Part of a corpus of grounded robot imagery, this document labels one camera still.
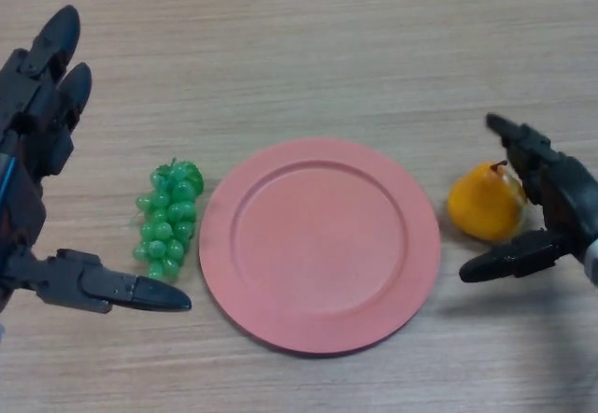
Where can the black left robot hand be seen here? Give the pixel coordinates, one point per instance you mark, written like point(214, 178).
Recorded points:
point(18, 198)

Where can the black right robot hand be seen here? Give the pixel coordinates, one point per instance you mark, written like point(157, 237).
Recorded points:
point(567, 198)

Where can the yellow pear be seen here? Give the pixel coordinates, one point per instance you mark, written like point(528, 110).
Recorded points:
point(481, 205)

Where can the pink round plate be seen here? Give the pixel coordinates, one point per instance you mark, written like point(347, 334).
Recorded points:
point(320, 247)

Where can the green grape bunch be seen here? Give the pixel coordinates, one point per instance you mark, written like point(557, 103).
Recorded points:
point(168, 217)

